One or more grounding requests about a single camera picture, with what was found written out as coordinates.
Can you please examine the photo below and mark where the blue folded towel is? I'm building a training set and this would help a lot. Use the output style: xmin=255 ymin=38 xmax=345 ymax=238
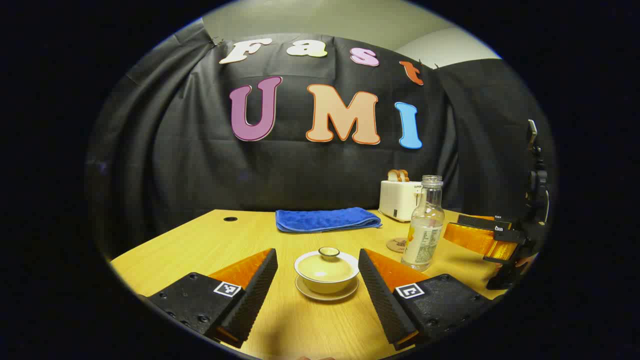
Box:
xmin=275 ymin=207 xmax=383 ymax=234

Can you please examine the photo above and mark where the white teacup lid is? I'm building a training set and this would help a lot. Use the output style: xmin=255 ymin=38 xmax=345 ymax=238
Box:
xmin=298 ymin=246 xmax=355 ymax=281

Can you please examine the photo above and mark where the white teacup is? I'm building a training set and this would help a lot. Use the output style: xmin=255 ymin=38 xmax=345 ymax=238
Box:
xmin=294 ymin=251 xmax=361 ymax=295

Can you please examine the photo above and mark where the clear glass water bottle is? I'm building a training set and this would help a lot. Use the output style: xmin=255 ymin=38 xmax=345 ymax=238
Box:
xmin=400 ymin=175 xmax=446 ymax=272

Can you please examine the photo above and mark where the white saucer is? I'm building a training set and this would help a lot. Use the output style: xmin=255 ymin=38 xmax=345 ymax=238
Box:
xmin=295 ymin=275 xmax=360 ymax=302

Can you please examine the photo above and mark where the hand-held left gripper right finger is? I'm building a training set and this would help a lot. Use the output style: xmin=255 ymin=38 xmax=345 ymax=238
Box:
xmin=358 ymin=248 xmax=493 ymax=351

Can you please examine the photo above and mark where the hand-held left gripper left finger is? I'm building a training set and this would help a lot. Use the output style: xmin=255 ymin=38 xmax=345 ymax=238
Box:
xmin=145 ymin=247 xmax=279 ymax=349

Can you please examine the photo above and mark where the black backdrop cloth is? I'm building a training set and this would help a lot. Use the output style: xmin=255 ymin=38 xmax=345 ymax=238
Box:
xmin=85 ymin=17 xmax=556 ymax=261

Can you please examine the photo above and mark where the white toaster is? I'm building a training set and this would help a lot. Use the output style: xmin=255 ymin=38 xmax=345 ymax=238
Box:
xmin=378 ymin=180 xmax=424 ymax=223

